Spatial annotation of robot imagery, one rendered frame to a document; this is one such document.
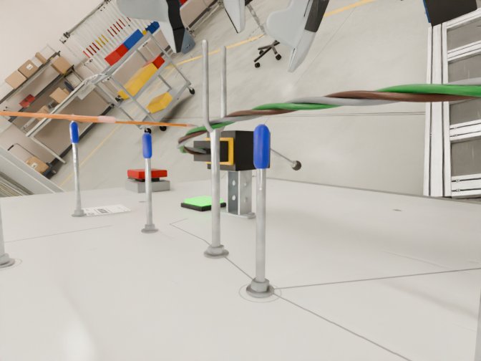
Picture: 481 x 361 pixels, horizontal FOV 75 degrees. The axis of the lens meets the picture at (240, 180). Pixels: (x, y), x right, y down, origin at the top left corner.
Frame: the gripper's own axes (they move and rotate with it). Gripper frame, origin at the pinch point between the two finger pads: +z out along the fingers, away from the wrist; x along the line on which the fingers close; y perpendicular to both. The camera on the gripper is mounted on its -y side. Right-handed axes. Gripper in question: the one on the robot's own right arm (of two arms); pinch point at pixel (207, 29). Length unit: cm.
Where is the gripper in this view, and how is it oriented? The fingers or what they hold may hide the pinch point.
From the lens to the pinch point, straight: 32.2
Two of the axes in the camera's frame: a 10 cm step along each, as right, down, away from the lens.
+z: 2.9, 8.7, 4.1
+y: -6.1, 5.0, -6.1
